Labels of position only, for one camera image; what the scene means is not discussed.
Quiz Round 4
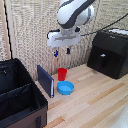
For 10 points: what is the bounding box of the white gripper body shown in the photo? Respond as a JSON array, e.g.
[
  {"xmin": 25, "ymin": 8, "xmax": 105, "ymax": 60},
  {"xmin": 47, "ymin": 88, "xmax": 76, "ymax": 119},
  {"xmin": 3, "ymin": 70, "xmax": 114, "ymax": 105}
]
[{"xmin": 46, "ymin": 28, "xmax": 81, "ymax": 50}]

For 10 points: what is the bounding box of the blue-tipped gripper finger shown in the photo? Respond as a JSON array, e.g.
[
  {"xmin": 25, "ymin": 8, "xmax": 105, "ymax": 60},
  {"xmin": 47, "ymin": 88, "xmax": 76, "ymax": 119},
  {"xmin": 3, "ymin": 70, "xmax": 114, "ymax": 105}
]
[
  {"xmin": 53, "ymin": 48, "xmax": 60, "ymax": 59},
  {"xmin": 65, "ymin": 47, "xmax": 72, "ymax": 56}
]

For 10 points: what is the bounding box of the blue plastic bowl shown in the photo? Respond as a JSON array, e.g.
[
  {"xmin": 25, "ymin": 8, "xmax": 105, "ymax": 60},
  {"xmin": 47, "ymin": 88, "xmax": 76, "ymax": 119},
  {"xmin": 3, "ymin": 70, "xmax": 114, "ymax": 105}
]
[{"xmin": 56, "ymin": 80, "xmax": 75, "ymax": 96}]

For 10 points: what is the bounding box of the black air fryer body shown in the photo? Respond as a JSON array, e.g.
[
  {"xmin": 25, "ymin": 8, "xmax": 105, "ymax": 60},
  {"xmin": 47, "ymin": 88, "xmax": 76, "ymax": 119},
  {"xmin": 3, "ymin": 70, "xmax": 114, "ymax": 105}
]
[{"xmin": 87, "ymin": 29, "xmax": 128, "ymax": 80}]

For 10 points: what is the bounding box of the red plastic cup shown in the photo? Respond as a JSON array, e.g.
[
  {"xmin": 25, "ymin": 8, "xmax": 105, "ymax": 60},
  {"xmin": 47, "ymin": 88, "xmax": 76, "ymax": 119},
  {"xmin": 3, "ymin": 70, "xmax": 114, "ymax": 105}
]
[{"xmin": 57, "ymin": 67, "xmax": 68, "ymax": 82}]

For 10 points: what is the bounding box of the dark blue book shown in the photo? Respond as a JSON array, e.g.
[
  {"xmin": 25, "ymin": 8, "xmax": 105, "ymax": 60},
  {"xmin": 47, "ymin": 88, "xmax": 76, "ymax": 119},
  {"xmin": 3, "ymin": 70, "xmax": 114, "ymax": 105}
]
[{"xmin": 36, "ymin": 64, "xmax": 55, "ymax": 99}]

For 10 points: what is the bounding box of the black fabric storage box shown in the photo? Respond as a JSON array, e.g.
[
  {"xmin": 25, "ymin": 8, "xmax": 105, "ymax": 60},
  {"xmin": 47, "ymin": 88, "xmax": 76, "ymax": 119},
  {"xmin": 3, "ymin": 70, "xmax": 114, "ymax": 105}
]
[{"xmin": 0, "ymin": 58, "xmax": 49, "ymax": 128}]

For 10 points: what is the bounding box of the black cable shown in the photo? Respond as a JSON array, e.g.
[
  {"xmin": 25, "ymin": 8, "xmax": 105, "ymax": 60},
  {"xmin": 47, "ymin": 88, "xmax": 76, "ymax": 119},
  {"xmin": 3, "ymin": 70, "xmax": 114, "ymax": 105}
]
[{"xmin": 79, "ymin": 13, "xmax": 128, "ymax": 37}]

